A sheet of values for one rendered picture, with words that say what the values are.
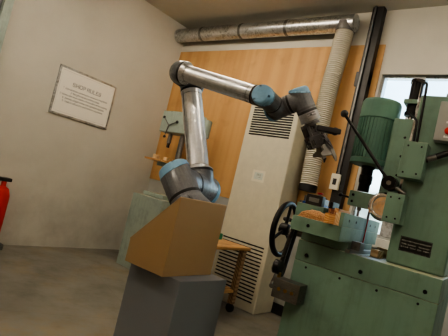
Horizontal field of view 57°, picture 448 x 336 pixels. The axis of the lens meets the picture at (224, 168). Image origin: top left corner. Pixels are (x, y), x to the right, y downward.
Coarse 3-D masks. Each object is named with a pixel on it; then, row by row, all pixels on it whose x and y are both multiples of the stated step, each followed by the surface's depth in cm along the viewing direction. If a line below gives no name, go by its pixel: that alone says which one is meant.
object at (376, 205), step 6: (384, 192) 176; (372, 198) 177; (378, 198) 176; (384, 198) 175; (372, 204) 177; (378, 204) 175; (384, 204) 174; (372, 210) 176; (378, 210) 175; (372, 216) 176; (378, 216) 175
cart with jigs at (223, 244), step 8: (224, 240) 343; (224, 248) 305; (232, 248) 313; (240, 248) 321; (248, 248) 330; (240, 256) 330; (240, 264) 329; (240, 272) 330; (232, 280) 330; (232, 288) 329; (232, 296) 328; (232, 304) 329
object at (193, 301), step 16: (144, 272) 172; (128, 288) 177; (144, 288) 171; (160, 288) 165; (176, 288) 160; (192, 288) 166; (208, 288) 173; (224, 288) 182; (128, 304) 175; (144, 304) 169; (160, 304) 164; (176, 304) 160; (192, 304) 167; (208, 304) 175; (128, 320) 173; (144, 320) 167; (160, 320) 162; (176, 320) 161; (192, 320) 169; (208, 320) 177
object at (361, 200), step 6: (354, 192) 192; (360, 192) 191; (348, 198) 193; (354, 198) 192; (360, 198) 190; (366, 198) 189; (348, 204) 193; (354, 204) 191; (360, 204) 190; (366, 204) 188; (360, 210) 192
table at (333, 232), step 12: (300, 216) 172; (300, 228) 171; (312, 228) 168; (324, 228) 166; (336, 228) 163; (348, 228) 169; (336, 240) 162; (348, 240) 172; (360, 240) 187; (372, 240) 205
